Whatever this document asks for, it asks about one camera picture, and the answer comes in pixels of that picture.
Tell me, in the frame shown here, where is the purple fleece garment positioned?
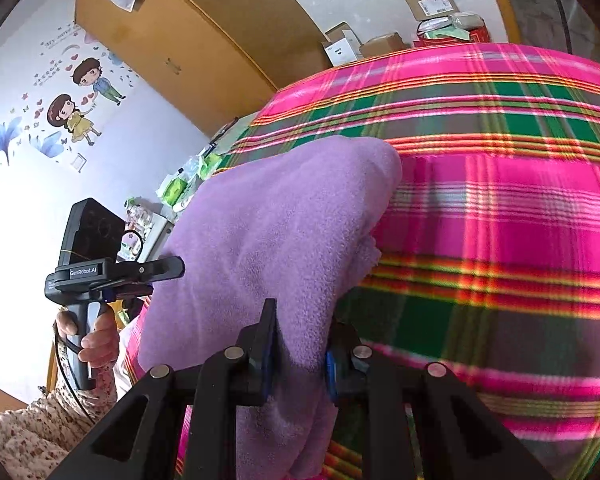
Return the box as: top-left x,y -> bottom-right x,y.
137,136 -> 402,479

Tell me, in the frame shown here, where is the patterned left sleeve forearm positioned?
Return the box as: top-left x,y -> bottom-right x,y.
0,363 -> 117,479

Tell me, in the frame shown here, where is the person's left hand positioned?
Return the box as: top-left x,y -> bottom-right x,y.
56,306 -> 119,368

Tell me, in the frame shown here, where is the white storage cabinet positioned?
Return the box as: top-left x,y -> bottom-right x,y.
118,212 -> 174,262

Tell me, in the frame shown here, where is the medicine boxes pile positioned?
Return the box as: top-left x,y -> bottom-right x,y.
118,197 -> 170,262

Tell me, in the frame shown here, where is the side table with glass top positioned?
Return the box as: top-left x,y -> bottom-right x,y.
160,113 -> 258,221

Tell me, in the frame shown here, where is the green tissue pack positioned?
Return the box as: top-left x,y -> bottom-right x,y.
156,172 -> 188,207
197,153 -> 223,181

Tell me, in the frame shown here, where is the pink plaid bed sheet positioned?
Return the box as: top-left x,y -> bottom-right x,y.
122,41 -> 600,480

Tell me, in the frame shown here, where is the wooden wardrobe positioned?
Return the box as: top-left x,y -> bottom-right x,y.
76,0 -> 330,136

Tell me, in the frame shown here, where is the white open box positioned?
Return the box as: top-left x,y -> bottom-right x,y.
323,22 -> 363,67

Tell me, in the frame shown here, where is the small brown cardboard box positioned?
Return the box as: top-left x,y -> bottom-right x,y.
360,32 -> 411,58

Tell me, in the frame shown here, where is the grey door curtain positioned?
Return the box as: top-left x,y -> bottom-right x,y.
509,0 -> 600,63

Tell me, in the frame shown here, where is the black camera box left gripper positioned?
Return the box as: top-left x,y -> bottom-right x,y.
57,198 -> 125,266

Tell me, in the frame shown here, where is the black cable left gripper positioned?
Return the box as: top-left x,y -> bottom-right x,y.
51,320 -> 100,424

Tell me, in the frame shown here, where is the left gripper grey handle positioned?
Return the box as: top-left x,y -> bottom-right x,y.
66,301 -> 105,391

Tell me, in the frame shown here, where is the cartoon couple wall sticker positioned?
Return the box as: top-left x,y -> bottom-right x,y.
46,58 -> 126,146

